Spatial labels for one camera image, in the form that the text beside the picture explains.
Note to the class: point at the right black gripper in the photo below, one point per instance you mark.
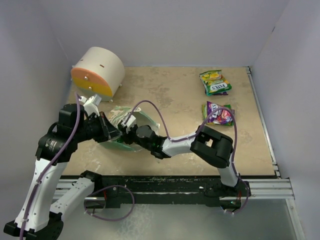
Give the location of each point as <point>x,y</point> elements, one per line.
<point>130,134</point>

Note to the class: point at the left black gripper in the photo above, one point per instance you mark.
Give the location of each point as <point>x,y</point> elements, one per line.
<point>104,127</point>

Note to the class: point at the purple berry Fox's candy bag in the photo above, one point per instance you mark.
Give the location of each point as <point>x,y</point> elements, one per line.
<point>221,115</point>

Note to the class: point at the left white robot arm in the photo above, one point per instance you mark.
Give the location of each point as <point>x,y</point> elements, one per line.
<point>40,218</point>

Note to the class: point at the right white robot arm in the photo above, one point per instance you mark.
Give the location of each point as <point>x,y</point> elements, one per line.
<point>214,147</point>

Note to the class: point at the white cylinder orange rim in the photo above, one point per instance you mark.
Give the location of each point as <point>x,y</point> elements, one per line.
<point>99,71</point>

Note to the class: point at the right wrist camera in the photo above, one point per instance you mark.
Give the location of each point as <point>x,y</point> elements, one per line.
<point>127,123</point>

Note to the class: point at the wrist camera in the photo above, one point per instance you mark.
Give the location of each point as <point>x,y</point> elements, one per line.
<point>91,101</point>
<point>127,123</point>

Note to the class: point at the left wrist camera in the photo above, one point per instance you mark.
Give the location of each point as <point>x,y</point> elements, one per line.
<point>91,101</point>

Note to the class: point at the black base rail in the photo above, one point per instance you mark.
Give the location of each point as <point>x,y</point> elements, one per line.
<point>207,190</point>

